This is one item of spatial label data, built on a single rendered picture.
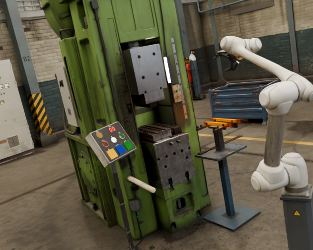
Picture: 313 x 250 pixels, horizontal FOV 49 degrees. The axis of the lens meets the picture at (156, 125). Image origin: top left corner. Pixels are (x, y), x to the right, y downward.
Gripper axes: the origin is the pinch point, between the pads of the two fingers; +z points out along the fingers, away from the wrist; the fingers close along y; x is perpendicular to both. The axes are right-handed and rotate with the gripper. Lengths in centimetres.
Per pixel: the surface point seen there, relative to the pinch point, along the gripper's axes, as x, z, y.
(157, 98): -24, 63, -8
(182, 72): 22, 70, -4
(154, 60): -5, 53, -35
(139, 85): -30, 59, -29
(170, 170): -61, 76, 46
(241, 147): -8, 45, 79
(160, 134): -44, 72, 17
